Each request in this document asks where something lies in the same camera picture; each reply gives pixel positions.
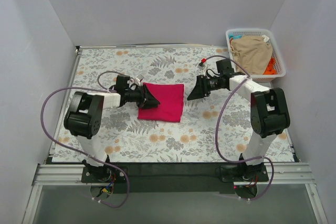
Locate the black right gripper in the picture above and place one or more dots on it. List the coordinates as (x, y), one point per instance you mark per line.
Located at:
(203, 86)

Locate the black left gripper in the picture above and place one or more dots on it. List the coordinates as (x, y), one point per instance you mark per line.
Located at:
(143, 96)

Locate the pink t shirt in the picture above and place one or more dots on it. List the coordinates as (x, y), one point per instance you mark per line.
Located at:
(171, 98)

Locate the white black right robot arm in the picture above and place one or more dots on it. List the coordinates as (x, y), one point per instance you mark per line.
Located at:
(269, 117)

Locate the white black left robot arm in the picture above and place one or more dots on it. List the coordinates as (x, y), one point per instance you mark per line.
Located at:
(84, 115)

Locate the floral table mat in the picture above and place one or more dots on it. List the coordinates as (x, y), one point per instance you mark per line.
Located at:
(210, 130)

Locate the beige t shirt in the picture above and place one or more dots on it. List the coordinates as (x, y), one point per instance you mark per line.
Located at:
(251, 53)

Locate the blue t shirt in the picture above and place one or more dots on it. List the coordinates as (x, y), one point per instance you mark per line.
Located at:
(234, 36)

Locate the orange t shirt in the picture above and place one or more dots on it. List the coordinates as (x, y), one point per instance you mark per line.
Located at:
(270, 69)

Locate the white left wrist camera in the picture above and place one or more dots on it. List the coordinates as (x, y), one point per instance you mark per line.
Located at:
(137, 80)

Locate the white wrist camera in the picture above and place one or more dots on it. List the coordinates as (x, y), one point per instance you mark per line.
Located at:
(137, 80)
(202, 64)

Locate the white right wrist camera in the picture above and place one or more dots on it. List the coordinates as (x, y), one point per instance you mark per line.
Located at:
(202, 64)

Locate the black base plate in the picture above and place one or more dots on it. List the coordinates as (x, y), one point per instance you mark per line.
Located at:
(174, 177)

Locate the aluminium frame rail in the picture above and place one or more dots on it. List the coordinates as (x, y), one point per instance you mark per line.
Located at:
(70, 174)

